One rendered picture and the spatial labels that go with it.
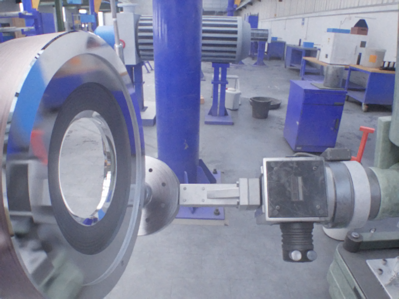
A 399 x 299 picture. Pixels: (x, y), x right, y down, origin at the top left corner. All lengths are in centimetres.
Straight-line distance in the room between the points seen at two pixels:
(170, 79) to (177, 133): 37
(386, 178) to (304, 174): 21
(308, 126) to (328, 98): 36
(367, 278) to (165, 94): 151
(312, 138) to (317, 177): 263
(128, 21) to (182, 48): 214
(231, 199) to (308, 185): 18
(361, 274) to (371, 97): 457
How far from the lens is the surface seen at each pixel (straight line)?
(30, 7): 1153
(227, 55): 381
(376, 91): 576
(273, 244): 194
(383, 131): 75
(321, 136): 325
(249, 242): 191
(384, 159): 79
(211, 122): 392
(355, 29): 679
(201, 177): 215
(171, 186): 68
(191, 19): 182
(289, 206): 57
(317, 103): 310
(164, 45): 181
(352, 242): 151
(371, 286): 143
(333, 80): 319
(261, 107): 427
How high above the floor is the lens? 129
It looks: 24 degrees down
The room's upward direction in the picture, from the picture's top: 1 degrees clockwise
